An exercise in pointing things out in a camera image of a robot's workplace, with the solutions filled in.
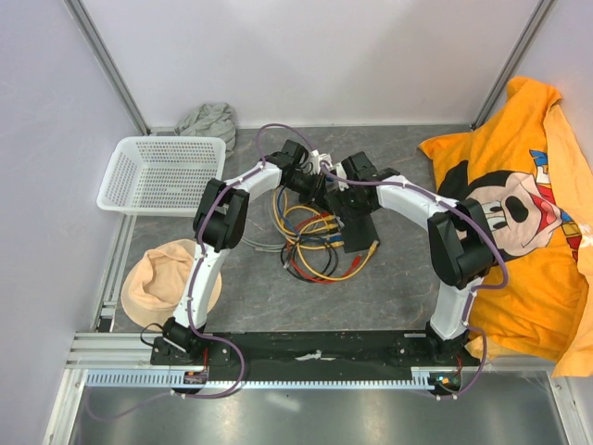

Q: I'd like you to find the grey crumpled cloth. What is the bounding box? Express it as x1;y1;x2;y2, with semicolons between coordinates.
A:
174;103;236;158

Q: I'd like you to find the beige bucket hat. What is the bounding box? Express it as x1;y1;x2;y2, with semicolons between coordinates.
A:
120;239;196;332

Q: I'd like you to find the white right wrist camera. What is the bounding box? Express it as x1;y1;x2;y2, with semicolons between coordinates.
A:
334;162;349;191

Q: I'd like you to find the long yellow ethernet cable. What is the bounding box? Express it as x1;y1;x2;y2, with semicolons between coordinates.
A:
273;187;382;282

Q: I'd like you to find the blue ethernet cable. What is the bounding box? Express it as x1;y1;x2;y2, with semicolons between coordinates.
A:
272;184;347;247

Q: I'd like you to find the white perforated plastic basket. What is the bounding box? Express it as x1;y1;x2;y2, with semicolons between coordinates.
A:
96;136;226;217

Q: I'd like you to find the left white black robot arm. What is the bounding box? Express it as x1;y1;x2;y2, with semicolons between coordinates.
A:
150;140;309;366

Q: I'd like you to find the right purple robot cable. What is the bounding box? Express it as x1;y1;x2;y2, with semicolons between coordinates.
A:
320;164;511;402

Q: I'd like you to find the grey slotted cable duct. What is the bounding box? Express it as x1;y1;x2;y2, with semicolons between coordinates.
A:
85;368;444;390

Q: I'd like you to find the orange cartoon print shirt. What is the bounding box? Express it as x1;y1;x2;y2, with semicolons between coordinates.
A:
420;76;592;377

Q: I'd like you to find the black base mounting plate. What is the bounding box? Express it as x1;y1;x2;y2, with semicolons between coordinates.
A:
150;329;481;384

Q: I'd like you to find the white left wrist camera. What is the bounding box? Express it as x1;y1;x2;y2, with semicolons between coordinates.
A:
309;149;333;174

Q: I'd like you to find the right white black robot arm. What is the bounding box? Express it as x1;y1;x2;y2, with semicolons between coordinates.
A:
320;152;504;365

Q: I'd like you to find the aluminium frame post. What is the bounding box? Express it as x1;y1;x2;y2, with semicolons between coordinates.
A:
470;0;556;130
64;0;151;135

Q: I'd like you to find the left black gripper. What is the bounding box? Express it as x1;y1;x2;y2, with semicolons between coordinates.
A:
284;172;334;217

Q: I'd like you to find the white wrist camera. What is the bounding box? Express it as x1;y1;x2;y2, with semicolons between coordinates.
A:
309;149;333;174
334;162;349;191

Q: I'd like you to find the black network switch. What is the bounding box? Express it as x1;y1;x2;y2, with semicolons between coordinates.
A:
335;212;380;253

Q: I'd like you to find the left aluminium frame post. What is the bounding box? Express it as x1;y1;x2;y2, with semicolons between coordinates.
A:
64;0;151;135

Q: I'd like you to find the red ethernet cable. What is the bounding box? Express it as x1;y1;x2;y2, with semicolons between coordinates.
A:
284;210;365;283

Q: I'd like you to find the right aluminium frame post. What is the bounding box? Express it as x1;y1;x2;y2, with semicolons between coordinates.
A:
470;0;556;130

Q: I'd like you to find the black ethernet cable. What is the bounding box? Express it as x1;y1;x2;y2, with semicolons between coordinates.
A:
280;234;340;281

